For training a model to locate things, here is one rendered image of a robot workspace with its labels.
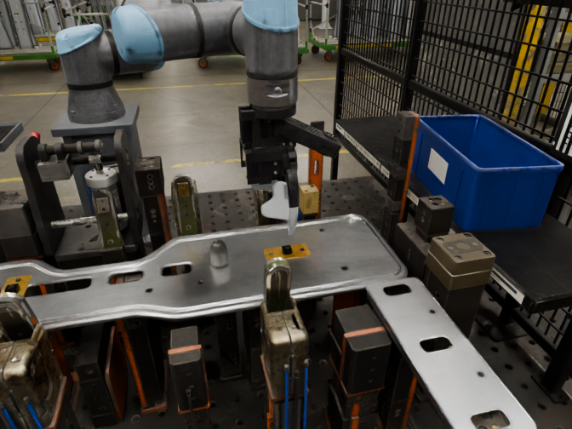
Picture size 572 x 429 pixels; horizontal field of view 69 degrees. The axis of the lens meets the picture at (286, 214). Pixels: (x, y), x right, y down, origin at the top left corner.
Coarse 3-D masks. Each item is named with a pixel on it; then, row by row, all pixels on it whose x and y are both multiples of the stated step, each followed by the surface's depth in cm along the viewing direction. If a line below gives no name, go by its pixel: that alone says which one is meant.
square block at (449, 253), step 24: (432, 240) 72; (456, 240) 72; (432, 264) 73; (456, 264) 67; (480, 264) 68; (432, 288) 74; (456, 288) 69; (480, 288) 71; (432, 312) 76; (456, 312) 73
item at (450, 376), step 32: (416, 288) 70; (384, 320) 64; (416, 320) 64; (448, 320) 64; (416, 352) 58; (448, 352) 58; (448, 384) 54; (480, 384) 54; (448, 416) 50; (512, 416) 50
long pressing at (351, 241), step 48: (192, 240) 82; (240, 240) 82; (288, 240) 82; (336, 240) 82; (384, 240) 83; (0, 288) 70; (96, 288) 70; (144, 288) 70; (192, 288) 70; (240, 288) 70; (336, 288) 70
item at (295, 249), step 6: (282, 246) 78; (294, 246) 80; (300, 246) 80; (306, 246) 80; (264, 252) 78; (270, 252) 78; (276, 252) 78; (282, 252) 78; (288, 252) 77; (294, 252) 78; (300, 252) 78; (306, 252) 78; (270, 258) 77; (288, 258) 77
